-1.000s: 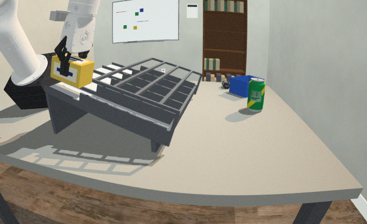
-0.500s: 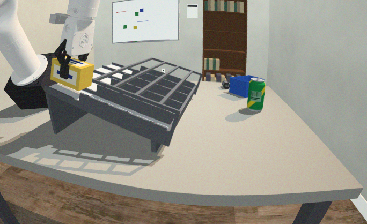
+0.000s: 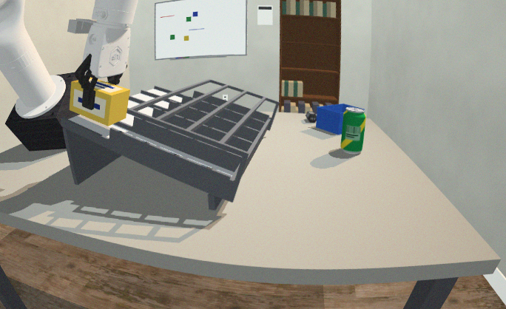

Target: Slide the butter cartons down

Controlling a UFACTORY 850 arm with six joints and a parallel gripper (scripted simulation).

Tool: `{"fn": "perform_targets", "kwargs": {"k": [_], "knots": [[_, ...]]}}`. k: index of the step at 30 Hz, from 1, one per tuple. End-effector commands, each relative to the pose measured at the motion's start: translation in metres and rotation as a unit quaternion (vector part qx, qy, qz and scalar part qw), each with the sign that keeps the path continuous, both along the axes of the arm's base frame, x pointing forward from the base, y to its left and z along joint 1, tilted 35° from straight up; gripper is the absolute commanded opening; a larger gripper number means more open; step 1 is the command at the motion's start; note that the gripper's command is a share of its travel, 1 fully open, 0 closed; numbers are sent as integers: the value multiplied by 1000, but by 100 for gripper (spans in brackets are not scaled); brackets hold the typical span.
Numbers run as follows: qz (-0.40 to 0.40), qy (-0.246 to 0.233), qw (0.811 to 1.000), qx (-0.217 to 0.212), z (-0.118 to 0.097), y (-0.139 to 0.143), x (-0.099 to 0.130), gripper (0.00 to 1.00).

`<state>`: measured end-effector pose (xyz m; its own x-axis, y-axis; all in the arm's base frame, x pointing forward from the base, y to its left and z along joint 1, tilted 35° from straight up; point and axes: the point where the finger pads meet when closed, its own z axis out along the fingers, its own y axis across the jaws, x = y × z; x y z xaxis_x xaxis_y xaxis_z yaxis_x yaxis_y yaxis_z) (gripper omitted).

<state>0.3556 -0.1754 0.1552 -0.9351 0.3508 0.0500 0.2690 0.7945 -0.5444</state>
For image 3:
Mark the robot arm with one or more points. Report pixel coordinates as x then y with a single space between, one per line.
21 64

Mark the yellow butter carton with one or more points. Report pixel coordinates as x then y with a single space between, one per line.
110 106

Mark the blue open bin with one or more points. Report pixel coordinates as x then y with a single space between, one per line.
331 121

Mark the green drink can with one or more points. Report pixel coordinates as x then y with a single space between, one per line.
353 130

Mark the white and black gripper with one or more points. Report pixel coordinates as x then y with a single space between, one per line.
105 55

